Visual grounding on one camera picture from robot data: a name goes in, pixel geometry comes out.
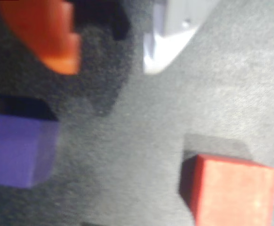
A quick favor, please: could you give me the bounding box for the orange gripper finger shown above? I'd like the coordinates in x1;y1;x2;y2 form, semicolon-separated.
0;0;82;76

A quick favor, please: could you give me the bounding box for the blue wooden cube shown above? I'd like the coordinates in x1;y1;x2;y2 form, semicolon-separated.
0;113;60;189

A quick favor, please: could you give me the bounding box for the red wooden cube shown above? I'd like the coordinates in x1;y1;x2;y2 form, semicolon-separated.
179;153;274;226

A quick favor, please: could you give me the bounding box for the dark grey felt mat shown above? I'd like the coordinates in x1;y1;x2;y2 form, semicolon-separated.
0;0;274;226

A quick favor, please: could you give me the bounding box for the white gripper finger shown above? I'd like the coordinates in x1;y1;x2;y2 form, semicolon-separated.
142;0;217;75

